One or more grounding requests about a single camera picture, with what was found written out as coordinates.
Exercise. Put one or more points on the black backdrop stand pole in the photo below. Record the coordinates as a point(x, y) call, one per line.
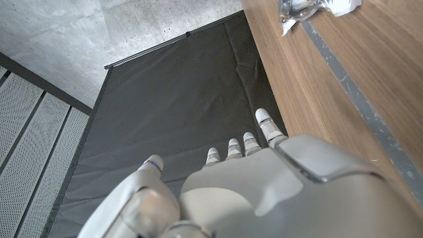
point(172, 40)

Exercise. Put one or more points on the black backdrop curtain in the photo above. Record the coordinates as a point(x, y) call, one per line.
point(181, 92)

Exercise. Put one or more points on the clear bag of parts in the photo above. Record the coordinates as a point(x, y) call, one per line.
point(297, 10)

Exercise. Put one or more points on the wooden table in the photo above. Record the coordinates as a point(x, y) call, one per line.
point(347, 86)

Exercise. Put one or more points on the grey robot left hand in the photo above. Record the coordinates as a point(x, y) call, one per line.
point(281, 198)

